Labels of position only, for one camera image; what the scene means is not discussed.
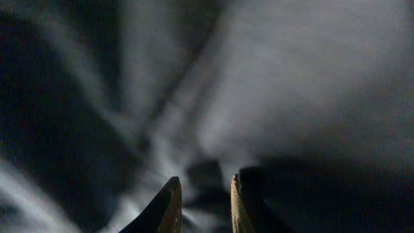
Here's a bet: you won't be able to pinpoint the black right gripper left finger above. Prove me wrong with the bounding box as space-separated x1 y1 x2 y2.
119 177 182 233

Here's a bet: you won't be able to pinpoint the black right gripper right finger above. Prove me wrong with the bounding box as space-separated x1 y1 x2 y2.
230 168 294 233

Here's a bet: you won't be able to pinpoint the navy blue shorts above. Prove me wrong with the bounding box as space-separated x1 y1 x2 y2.
1 1 413 232

